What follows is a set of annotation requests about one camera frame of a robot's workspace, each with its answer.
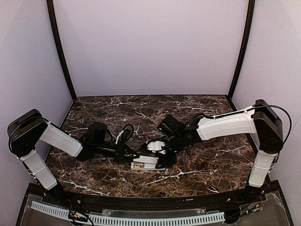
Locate white battery cover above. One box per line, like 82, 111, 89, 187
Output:
133, 155, 158, 165

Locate white remote control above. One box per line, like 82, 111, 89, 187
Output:
131, 159, 158, 170

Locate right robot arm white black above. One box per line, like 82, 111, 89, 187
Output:
155, 99, 288, 188

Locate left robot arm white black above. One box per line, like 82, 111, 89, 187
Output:
7, 109, 139, 191

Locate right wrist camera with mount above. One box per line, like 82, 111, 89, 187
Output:
140, 140, 166, 154

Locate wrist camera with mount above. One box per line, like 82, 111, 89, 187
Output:
115, 124, 134, 145
140, 140, 166, 154

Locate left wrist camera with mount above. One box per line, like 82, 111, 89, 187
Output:
115, 124, 134, 145

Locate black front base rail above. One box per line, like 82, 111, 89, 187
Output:
28, 183, 280, 217

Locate grey slotted cable duct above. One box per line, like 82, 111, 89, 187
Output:
31, 201, 225, 226

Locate black left frame post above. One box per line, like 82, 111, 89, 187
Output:
46, 0, 77, 102

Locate black frame post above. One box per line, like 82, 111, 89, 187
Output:
46, 0, 77, 102
228, 0, 255, 100

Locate black right frame post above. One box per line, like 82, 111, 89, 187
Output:
228, 0, 255, 100

